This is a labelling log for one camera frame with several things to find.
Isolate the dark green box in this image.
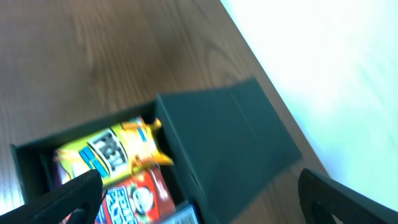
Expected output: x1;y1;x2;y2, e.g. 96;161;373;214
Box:
11;79;302;223

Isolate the green Pretz box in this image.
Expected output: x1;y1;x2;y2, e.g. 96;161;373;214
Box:
53;122;132;185

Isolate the red Hello Panda box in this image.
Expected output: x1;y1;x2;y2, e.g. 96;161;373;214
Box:
95;167;175;224

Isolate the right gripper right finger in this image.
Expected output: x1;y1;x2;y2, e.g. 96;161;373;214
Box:
298;168;397;224

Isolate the small blue candy box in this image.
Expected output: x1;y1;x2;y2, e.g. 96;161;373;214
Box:
158;203;200;224

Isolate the small yellow snack packet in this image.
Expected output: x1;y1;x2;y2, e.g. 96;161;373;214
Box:
120;116;174;174

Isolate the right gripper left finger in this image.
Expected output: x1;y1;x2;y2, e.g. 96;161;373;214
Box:
1;170;103;224

